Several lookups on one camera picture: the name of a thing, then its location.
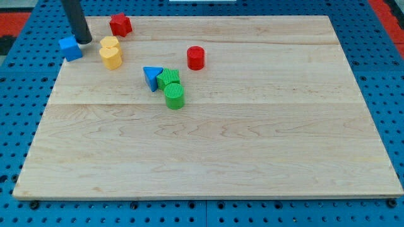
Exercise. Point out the yellow hexagon block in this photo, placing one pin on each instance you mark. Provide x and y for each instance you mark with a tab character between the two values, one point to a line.
110	42

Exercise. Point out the red star block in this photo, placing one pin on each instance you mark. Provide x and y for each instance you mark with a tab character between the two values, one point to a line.
120	25

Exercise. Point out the light wooden board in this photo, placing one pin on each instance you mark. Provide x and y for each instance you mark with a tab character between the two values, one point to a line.
276	113

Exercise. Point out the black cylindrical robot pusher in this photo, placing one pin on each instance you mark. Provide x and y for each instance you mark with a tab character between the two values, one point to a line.
77	21

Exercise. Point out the green cylinder block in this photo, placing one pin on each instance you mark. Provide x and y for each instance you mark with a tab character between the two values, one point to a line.
174	96

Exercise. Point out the green star block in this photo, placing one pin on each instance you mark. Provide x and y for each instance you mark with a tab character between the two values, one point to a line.
168	76

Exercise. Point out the yellow heart block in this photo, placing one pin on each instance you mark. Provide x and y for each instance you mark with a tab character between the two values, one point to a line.
111	57

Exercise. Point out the blue triangle block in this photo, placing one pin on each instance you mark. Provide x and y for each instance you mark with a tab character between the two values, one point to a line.
151	74

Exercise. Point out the blue cube block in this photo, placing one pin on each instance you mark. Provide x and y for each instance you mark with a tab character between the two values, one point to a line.
70	48

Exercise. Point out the red cylinder block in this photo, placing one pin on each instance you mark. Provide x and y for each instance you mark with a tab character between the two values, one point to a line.
195	58

